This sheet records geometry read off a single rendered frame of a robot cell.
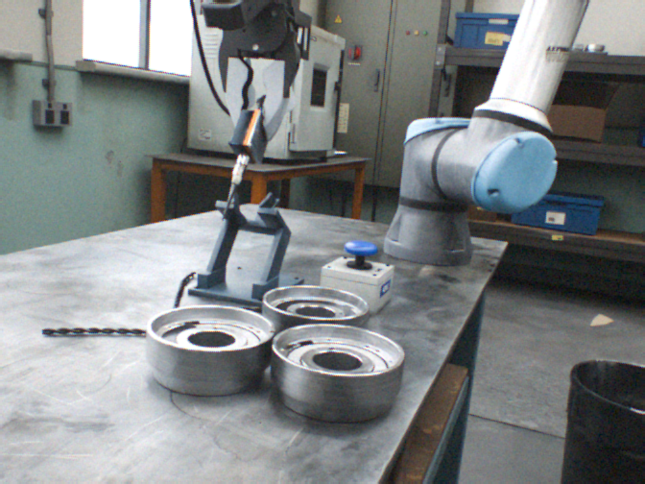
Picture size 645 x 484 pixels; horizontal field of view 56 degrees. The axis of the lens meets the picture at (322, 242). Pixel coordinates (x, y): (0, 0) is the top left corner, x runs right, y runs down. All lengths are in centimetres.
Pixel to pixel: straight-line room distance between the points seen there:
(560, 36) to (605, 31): 359
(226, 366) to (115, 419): 8
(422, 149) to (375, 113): 343
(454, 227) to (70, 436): 71
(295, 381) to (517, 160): 52
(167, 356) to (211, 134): 252
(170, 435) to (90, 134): 232
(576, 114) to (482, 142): 306
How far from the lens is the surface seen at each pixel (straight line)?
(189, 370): 47
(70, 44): 263
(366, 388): 45
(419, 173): 98
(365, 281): 69
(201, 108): 299
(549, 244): 392
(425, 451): 95
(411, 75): 436
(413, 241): 99
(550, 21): 94
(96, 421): 46
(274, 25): 71
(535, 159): 88
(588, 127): 392
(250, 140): 69
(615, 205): 449
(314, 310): 62
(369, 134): 442
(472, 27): 406
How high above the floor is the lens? 102
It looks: 12 degrees down
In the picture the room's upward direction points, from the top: 5 degrees clockwise
